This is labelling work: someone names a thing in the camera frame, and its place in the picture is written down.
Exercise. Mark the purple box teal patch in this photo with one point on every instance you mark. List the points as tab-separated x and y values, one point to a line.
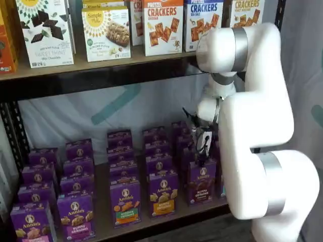
220	181

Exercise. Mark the purple box green patch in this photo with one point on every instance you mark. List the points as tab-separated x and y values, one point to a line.
125	201

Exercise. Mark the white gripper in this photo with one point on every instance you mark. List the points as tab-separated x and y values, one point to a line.
205	143

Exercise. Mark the yellow pretzel crackers box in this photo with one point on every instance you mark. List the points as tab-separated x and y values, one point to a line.
247	12

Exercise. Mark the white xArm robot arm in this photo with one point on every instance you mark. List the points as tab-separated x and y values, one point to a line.
252	126

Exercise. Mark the white backdrop cloth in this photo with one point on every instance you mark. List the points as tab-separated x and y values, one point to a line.
75	118

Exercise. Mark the Simple Mills bar box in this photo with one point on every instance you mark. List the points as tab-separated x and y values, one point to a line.
103	3
106	35

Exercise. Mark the orange snack box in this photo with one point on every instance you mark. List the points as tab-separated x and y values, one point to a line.
6	37

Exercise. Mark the purple box magenta patch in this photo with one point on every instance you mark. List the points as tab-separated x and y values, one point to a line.
75	216

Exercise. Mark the purple Annie's box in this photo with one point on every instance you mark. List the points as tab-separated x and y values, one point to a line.
123	171
180	129
43	157
75	185
156	148
35	194
159	164
38	175
79	150
154	134
186	156
121	155
119	138
184	141
78	167

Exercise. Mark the purple box yellow patch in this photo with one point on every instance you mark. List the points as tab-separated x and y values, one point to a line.
162	194

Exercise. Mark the purple box pink patch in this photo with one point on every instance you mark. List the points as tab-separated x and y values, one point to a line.
30	221

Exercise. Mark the blue pretzel crackers box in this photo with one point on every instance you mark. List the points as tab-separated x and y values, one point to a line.
199	20

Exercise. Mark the white Sweet Thins box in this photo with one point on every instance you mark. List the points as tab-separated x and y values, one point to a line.
45	37
72	25

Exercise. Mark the orange pretzel crackers box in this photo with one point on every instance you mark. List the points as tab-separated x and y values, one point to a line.
136	25
162	30

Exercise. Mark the black metal shelf rack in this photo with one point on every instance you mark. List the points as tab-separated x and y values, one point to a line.
75	83

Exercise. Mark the purple box brown patch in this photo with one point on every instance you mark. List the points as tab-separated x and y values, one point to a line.
202	186

